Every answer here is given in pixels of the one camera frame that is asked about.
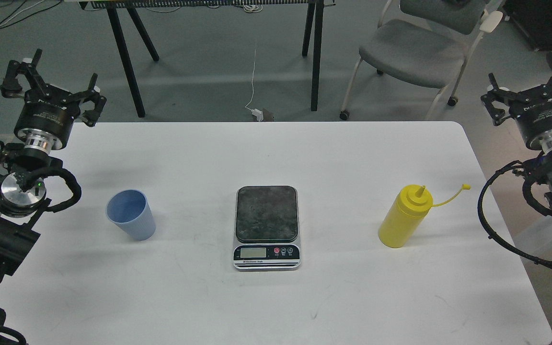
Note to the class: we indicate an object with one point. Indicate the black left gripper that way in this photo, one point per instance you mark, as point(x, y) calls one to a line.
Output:
point(43, 117)

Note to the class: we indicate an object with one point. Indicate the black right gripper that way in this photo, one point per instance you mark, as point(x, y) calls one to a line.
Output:
point(546, 120)

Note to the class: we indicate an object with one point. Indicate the blue ribbed plastic cup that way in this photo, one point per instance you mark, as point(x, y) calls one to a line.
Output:
point(129, 210)

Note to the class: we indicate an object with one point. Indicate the yellow squeeze bottle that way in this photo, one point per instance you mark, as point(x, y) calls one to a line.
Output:
point(408, 210)

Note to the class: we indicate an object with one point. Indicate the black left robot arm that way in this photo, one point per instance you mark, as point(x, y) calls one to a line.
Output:
point(32, 182)

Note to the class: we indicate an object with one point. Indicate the silver digital kitchen scale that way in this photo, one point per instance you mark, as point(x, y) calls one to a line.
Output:
point(266, 232)

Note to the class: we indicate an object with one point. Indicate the black cabinet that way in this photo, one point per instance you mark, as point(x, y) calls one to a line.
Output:
point(533, 18)

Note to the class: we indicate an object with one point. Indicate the grey office chair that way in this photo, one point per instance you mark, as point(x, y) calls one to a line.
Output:
point(421, 56)

